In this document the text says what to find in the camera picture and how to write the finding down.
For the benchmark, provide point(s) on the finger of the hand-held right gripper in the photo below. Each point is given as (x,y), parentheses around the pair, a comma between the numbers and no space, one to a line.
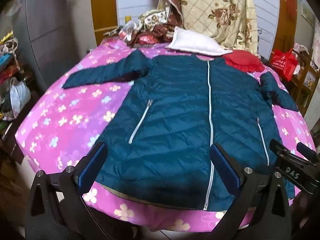
(308,151)
(282,151)

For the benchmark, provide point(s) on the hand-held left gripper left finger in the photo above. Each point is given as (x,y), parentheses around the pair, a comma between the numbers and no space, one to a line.
(93,166)

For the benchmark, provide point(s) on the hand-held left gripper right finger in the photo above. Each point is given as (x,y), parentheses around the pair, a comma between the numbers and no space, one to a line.
(225,172)

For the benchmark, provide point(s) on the teal puffer jacket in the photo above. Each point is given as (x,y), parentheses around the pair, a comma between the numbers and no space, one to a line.
(175,105)

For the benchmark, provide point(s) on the pink floral bed sheet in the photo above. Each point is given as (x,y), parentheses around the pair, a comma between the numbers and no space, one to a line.
(62,120)

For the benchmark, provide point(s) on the wooden shelf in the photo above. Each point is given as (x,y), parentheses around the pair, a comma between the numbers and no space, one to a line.
(306,80)

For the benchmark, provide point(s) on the red gift bag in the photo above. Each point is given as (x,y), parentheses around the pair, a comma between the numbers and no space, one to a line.
(283,65)

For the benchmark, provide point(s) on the red ruffled cushion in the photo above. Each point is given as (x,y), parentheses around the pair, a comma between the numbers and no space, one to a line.
(242,60)

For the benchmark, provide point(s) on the white plastic bag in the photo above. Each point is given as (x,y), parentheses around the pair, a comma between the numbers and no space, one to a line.
(20,95)

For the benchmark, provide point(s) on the white pillow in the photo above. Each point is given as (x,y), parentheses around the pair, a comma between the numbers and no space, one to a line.
(192,43)

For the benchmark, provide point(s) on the clear plastic bag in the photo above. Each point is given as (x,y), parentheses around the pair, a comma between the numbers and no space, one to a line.
(128,30)

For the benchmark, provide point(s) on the grey wardrobe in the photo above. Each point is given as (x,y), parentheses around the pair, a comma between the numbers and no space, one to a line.
(55,30)

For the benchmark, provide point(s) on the brown floral blanket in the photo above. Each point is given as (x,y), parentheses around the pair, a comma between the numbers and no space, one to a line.
(156,26)

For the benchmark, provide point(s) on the wooden door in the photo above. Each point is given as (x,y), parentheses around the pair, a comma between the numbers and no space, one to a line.
(103,10)

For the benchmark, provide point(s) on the beige floral quilt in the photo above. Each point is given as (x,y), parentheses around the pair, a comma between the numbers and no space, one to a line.
(212,5)

